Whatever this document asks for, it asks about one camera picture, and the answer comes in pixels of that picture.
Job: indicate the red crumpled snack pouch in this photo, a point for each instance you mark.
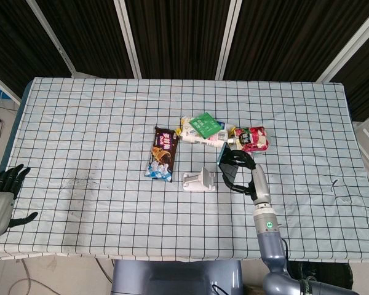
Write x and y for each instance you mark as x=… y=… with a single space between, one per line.
x=253 y=141

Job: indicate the green sachet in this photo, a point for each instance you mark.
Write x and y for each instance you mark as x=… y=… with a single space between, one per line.
x=204 y=124

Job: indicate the white phone stand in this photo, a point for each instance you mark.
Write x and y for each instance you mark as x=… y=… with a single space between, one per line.
x=195 y=181

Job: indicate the brown chocolate ice cream packet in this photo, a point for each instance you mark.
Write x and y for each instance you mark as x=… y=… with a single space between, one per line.
x=162 y=153

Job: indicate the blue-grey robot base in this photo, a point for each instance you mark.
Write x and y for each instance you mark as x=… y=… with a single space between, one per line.
x=175 y=278

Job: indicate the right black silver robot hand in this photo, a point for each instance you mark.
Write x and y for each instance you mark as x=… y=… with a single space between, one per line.
x=260 y=184

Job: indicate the black smartphone teal edge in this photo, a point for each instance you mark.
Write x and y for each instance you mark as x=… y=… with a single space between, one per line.
x=229 y=170

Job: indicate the blue checkered tablecloth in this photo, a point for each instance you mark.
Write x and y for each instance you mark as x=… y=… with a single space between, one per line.
x=110 y=199

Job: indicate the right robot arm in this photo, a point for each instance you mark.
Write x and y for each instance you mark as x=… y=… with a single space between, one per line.
x=272 y=246

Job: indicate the white tube with barcode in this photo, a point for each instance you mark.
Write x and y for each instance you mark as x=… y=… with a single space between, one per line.
x=203 y=141

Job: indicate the yellow white packet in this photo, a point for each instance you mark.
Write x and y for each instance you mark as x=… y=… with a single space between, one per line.
x=185 y=123

